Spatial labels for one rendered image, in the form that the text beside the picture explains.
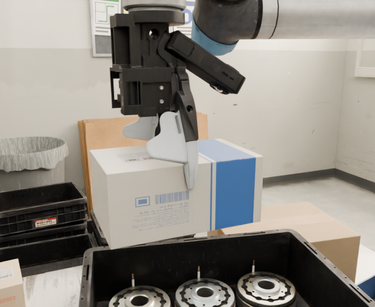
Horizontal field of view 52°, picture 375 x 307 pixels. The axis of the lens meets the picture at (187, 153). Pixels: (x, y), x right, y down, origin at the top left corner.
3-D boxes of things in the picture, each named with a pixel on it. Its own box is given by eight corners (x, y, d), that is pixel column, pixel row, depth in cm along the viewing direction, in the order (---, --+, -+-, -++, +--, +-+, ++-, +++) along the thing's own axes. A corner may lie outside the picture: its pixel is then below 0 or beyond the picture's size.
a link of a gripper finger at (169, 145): (150, 195, 42) (136, 121, 45) (199, 188, 44) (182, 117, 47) (157, 187, 40) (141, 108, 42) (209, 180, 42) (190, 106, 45)
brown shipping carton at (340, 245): (236, 317, 84) (239, 251, 80) (206, 265, 104) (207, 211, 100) (353, 296, 91) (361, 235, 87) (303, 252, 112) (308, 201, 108)
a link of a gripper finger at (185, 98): (176, 152, 45) (161, 89, 48) (189, 150, 46) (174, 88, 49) (188, 136, 41) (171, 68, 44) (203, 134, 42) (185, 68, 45)
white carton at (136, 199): (219, 192, 61) (220, 138, 59) (260, 221, 51) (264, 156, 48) (93, 211, 54) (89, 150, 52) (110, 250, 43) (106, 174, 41)
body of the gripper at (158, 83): (111, 113, 50) (105, 15, 47) (173, 109, 53) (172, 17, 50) (125, 122, 43) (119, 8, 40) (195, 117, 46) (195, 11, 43)
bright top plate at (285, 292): (278, 270, 73) (278, 268, 73) (307, 302, 64) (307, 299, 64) (228, 278, 71) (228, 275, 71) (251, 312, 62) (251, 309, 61)
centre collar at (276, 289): (272, 278, 70) (272, 275, 70) (285, 293, 66) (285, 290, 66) (247, 281, 69) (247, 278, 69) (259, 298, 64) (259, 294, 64)
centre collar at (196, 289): (215, 285, 68) (215, 282, 68) (222, 302, 63) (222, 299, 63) (188, 287, 67) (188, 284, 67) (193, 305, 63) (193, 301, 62)
